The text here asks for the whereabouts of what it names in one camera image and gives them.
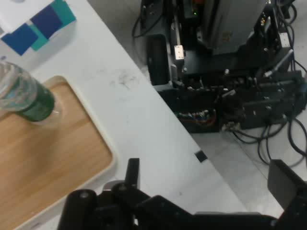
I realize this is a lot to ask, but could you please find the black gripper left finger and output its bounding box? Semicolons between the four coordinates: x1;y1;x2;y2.
57;158;151;230

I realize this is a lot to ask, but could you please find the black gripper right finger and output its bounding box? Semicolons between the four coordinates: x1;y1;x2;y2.
267;159;307;230

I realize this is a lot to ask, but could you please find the wooden tray with cream rim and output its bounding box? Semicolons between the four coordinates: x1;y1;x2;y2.
0;75;118;230

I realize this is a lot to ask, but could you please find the black tape marker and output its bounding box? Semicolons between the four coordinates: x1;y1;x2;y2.
194;150;208;163

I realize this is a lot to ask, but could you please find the clear water bottle green label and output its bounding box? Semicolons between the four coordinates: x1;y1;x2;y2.
0;61;62;125

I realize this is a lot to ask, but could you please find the black mobile equipment base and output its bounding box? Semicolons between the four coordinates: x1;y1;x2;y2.
141;0;307;134

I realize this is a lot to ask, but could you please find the grey metal equipment case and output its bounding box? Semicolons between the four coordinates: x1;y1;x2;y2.
202;0;273;56

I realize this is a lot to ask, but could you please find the white and blue cardboard box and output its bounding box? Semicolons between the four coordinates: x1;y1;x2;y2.
0;0;77;70

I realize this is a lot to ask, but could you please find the black floor cable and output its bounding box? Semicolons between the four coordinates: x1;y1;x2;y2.
275;0;307;75
132;6;155;39
231;117;307;168

